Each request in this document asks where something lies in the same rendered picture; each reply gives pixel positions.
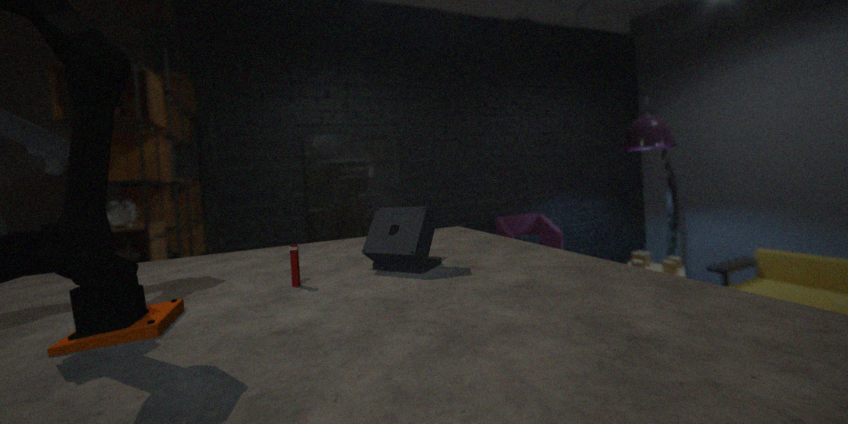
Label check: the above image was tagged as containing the red square peg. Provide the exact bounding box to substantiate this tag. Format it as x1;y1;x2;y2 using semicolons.
289;244;301;287

